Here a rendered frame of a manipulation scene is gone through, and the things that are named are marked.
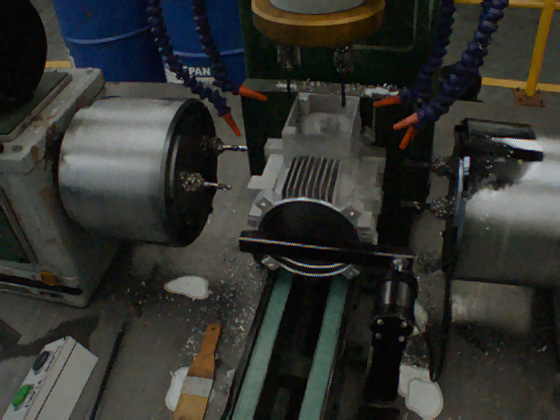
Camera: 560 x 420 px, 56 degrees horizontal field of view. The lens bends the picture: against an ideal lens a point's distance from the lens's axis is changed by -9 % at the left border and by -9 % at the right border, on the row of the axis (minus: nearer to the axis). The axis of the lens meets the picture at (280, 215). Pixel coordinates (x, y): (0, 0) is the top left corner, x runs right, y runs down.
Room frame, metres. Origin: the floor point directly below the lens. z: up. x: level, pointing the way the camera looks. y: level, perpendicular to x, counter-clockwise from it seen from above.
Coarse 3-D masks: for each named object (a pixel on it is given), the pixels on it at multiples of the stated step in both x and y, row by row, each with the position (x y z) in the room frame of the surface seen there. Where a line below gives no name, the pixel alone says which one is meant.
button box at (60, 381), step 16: (64, 352) 0.38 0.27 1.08; (80, 352) 0.39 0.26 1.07; (48, 368) 0.35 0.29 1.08; (64, 368) 0.36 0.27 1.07; (80, 368) 0.37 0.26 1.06; (32, 384) 0.34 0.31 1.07; (48, 384) 0.33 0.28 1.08; (64, 384) 0.34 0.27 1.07; (80, 384) 0.35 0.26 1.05; (32, 400) 0.31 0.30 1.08; (48, 400) 0.32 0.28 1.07; (64, 400) 0.33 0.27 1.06; (16, 416) 0.30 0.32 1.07; (32, 416) 0.29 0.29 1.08; (48, 416) 0.30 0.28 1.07; (64, 416) 0.31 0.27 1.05
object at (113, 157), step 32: (96, 128) 0.74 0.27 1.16; (128, 128) 0.73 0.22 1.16; (160, 128) 0.72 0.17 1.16; (192, 128) 0.77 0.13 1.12; (64, 160) 0.73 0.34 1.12; (96, 160) 0.70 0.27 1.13; (128, 160) 0.69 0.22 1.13; (160, 160) 0.67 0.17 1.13; (192, 160) 0.75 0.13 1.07; (64, 192) 0.70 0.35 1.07; (96, 192) 0.67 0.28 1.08; (128, 192) 0.66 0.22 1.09; (160, 192) 0.65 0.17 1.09; (192, 192) 0.68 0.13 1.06; (96, 224) 0.67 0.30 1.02; (128, 224) 0.65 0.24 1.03; (160, 224) 0.64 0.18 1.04; (192, 224) 0.69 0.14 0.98
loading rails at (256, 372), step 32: (288, 288) 0.59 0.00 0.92; (320, 288) 0.67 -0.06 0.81; (352, 288) 0.57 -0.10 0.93; (256, 320) 0.53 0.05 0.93; (288, 320) 0.56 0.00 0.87; (352, 320) 0.55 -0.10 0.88; (256, 352) 0.47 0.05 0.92; (288, 352) 0.54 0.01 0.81; (320, 352) 0.46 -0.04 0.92; (352, 352) 0.52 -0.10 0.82; (256, 384) 0.42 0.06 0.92; (288, 384) 0.48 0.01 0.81; (320, 384) 0.41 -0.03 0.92; (224, 416) 0.37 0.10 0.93; (256, 416) 0.38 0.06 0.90; (320, 416) 0.36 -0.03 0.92
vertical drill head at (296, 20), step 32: (256, 0) 0.74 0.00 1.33; (288, 0) 0.68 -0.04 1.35; (320, 0) 0.67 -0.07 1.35; (352, 0) 0.68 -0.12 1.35; (384, 0) 0.71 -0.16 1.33; (288, 32) 0.65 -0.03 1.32; (320, 32) 0.64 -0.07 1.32; (352, 32) 0.65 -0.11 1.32; (288, 64) 0.69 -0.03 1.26; (352, 64) 0.76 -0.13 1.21; (288, 96) 0.69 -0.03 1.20
